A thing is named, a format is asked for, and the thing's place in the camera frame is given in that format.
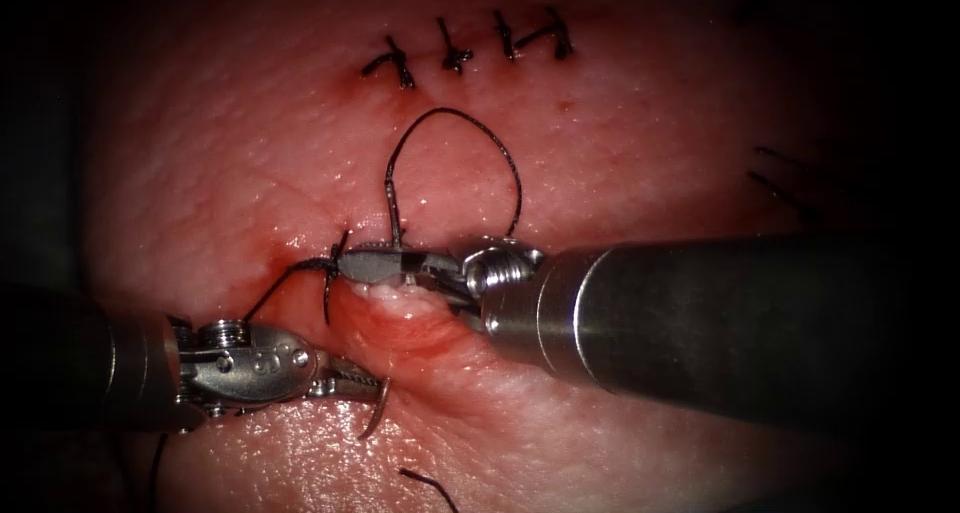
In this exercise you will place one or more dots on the dark left arm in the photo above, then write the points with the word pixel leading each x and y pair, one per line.
pixel 75 363

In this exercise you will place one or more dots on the tissue pad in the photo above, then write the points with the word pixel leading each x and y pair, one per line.
pixel 600 160

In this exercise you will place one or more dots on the short black thread piece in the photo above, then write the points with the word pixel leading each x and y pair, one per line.
pixel 427 481

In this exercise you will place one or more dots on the dark right arm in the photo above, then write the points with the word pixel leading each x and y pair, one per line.
pixel 712 333

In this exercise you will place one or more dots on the left arm needle driver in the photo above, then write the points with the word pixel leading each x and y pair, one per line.
pixel 247 367

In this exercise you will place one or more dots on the left arm needle driver jaw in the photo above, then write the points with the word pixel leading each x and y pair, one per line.
pixel 349 391
pixel 352 372

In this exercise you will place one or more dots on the right arm needle driver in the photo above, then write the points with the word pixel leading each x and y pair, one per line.
pixel 502 269

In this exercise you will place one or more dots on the curved steel needle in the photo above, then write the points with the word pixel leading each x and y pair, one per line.
pixel 381 412

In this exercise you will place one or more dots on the right arm needle driver jaw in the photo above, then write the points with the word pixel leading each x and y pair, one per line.
pixel 442 286
pixel 375 264

